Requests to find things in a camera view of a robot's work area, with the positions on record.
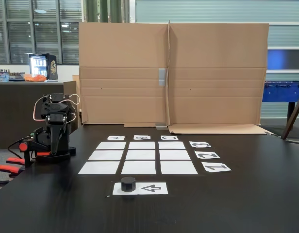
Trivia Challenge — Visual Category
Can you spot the blank white paper square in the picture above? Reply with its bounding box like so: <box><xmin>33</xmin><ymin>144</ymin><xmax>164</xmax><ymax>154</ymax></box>
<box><xmin>78</xmin><ymin>161</ymin><xmax>120</xmax><ymax>175</ymax></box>
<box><xmin>126</xmin><ymin>150</ymin><xmax>156</xmax><ymax>161</ymax></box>
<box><xmin>158</xmin><ymin>141</ymin><xmax>186</xmax><ymax>150</ymax></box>
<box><xmin>88</xmin><ymin>150</ymin><xmax>124</xmax><ymax>161</ymax></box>
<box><xmin>161</xmin><ymin>161</ymin><xmax>198</xmax><ymax>175</ymax></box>
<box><xmin>96</xmin><ymin>141</ymin><xmax>127</xmax><ymax>150</ymax></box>
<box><xmin>121</xmin><ymin>161</ymin><xmax>157</xmax><ymax>175</ymax></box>
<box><xmin>128</xmin><ymin>141</ymin><xmax>155</xmax><ymax>150</ymax></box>
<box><xmin>160</xmin><ymin>150</ymin><xmax>191</xmax><ymax>160</ymax></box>

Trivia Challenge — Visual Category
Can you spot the black clamp with orange knob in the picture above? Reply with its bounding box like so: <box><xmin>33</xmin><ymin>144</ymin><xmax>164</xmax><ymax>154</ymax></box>
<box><xmin>18</xmin><ymin>137</ymin><xmax>53</xmax><ymax>168</ymax></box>

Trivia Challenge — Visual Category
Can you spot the dark brown counter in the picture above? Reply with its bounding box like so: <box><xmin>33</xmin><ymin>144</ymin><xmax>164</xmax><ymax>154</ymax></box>
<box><xmin>0</xmin><ymin>81</ymin><xmax>79</xmax><ymax>149</ymax></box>

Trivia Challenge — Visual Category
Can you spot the orange snack bag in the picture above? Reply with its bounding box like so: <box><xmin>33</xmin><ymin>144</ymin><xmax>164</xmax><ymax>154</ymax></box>
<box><xmin>23</xmin><ymin>74</ymin><xmax>47</xmax><ymax>82</ymax></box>

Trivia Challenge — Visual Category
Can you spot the black mini fridge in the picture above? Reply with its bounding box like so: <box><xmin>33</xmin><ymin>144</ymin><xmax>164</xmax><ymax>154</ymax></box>
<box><xmin>28</xmin><ymin>53</ymin><xmax>59</xmax><ymax>81</ymax></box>

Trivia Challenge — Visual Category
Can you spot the large brown cardboard panel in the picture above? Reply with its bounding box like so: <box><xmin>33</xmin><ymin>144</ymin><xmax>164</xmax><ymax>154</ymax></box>
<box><xmin>78</xmin><ymin>22</ymin><xmax>170</xmax><ymax>128</ymax></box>
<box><xmin>167</xmin><ymin>20</ymin><xmax>273</xmax><ymax>135</ymax></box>

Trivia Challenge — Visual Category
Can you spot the paper sheet with arrow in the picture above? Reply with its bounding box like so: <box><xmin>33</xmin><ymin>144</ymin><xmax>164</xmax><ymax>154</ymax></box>
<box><xmin>112</xmin><ymin>182</ymin><xmax>169</xmax><ymax>195</ymax></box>

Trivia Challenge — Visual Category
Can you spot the paper sheet with number 3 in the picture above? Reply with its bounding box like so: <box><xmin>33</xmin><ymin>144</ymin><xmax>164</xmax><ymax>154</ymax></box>
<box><xmin>189</xmin><ymin>141</ymin><xmax>212</xmax><ymax>148</ymax></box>

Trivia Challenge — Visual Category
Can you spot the paper sheet with number 2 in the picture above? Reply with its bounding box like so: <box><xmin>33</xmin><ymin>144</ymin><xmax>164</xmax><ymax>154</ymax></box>
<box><xmin>194</xmin><ymin>150</ymin><xmax>220</xmax><ymax>160</ymax></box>

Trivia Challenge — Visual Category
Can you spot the paper sheet with number 1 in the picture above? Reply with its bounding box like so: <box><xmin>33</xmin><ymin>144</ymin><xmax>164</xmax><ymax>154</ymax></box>
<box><xmin>201</xmin><ymin>163</ymin><xmax>232</xmax><ymax>173</ymax></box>

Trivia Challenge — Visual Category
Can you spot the blue foosball table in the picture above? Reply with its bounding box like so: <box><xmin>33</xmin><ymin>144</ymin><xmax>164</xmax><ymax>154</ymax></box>
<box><xmin>262</xmin><ymin>80</ymin><xmax>299</xmax><ymax>124</ymax></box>

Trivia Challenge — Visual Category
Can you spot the brown wooden leg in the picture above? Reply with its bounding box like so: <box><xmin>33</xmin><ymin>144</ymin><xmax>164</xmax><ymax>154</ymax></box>
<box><xmin>280</xmin><ymin>91</ymin><xmax>299</xmax><ymax>141</ymax></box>

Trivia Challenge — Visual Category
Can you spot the black cable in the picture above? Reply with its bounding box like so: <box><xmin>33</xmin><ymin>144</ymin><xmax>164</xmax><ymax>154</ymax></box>
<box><xmin>7</xmin><ymin>137</ymin><xmax>28</xmax><ymax>160</ymax></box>

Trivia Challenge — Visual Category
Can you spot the orange handled clamp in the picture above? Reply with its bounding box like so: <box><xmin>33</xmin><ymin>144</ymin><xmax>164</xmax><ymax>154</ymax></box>
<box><xmin>0</xmin><ymin>157</ymin><xmax>26</xmax><ymax>186</ymax></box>

